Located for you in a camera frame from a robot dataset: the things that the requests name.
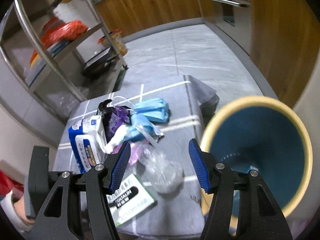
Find green white medicine box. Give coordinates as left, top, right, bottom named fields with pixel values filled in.
left=106, top=174, right=157, bottom=227

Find blue white wet-wipes pack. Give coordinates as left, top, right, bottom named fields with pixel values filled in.
left=68, top=115, right=107, bottom=173

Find pink plastic wrapper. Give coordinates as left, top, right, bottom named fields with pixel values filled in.
left=112, top=141, right=148, bottom=166

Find white tissue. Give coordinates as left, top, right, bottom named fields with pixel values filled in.
left=105, top=124, right=129, bottom=154

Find light blue plastic wrapper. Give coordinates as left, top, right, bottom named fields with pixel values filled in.
left=124, top=114, right=164, bottom=142

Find clear plastic bottle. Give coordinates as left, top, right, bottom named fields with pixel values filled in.
left=139, top=144, right=183, bottom=194

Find purple snack wrapper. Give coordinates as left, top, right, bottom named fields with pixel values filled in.
left=101, top=106, right=131, bottom=142

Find black plastic bag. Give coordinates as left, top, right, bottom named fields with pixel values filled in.
left=97, top=99, right=114, bottom=116

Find blue face mask stack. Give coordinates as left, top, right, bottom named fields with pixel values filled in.
left=133, top=98, right=169, bottom=123

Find wooden kitchen cabinets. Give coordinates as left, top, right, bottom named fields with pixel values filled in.
left=94, top=0, right=319, bottom=107

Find person's left hand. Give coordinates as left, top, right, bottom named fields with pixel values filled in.
left=13, top=196, right=34, bottom=224

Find blue bin with yellow rim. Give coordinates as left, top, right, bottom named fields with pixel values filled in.
left=199, top=95, right=314, bottom=221

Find black baking tray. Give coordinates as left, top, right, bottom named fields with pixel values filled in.
left=81, top=47, right=118, bottom=80

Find orange lidded snack jar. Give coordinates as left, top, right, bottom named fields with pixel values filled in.
left=98, top=29, right=128, bottom=56

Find stainless steel shelf rack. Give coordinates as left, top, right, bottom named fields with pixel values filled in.
left=1, top=0, right=127, bottom=102

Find red plastic bag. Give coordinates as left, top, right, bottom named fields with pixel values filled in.
left=40, top=16, right=89, bottom=49

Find stainless oven with handles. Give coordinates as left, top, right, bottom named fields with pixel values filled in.
left=208, top=0, right=252, bottom=54

